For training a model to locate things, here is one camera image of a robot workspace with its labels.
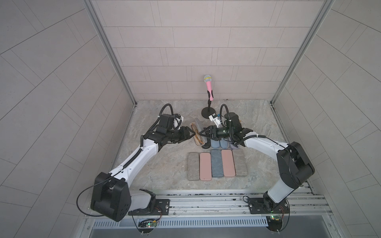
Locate pink grey case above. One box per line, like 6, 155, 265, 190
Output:
221, 150, 236, 178

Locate aluminium mounting rail frame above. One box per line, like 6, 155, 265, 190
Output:
82, 184, 340, 238

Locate clear case pink glasses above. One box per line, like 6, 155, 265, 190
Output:
210, 140, 220, 149

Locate grey purple glasses case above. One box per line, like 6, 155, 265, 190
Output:
229, 142, 239, 149

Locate blue case beige lining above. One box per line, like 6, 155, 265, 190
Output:
219, 139, 230, 149

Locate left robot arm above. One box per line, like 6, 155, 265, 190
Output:
90, 104, 195, 222

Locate pink toy microphone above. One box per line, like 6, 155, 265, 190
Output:
204, 75, 214, 101

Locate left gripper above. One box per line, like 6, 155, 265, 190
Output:
164, 126, 195, 143

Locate left circuit board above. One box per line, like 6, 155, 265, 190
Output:
138, 219, 158, 229

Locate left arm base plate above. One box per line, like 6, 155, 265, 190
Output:
128, 199, 170, 216

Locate brown black glasses case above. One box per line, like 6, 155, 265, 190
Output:
201, 141, 211, 149

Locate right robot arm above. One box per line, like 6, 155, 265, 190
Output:
199, 104, 315, 213

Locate circuit board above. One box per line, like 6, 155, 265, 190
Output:
138, 219, 158, 229
266, 216, 283, 233

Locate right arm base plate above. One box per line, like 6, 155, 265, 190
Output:
243, 197, 290, 215

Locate mint case yellow glasses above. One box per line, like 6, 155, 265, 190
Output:
188, 152, 200, 181

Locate beige case with glasses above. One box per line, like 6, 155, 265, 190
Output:
190, 122, 205, 146

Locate right circuit board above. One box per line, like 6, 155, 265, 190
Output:
266, 216, 283, 233

